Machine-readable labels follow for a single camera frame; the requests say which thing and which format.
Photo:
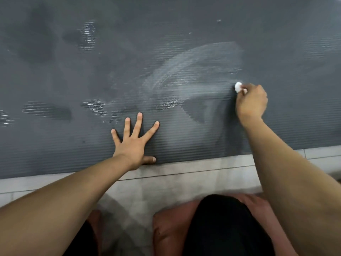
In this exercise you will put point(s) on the reddish-brown cushion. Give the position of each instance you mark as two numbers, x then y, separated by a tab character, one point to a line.
170	226

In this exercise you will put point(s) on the person's right hand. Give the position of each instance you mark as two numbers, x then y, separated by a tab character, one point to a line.
251	103

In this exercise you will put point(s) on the person's right forearm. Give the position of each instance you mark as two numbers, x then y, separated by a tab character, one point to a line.
301	183

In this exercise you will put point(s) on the white tissue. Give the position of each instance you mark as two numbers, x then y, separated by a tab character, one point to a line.
238	86

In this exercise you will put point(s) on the black trousers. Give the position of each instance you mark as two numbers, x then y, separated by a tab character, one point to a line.
226	226

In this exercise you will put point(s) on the person's left forearm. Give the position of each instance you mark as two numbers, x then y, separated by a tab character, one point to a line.
53	210

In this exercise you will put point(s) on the dark grey yoga mat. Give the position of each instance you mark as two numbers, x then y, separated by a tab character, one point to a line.
80	77

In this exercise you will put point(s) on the person's left hand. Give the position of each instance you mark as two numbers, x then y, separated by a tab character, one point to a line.
133	146

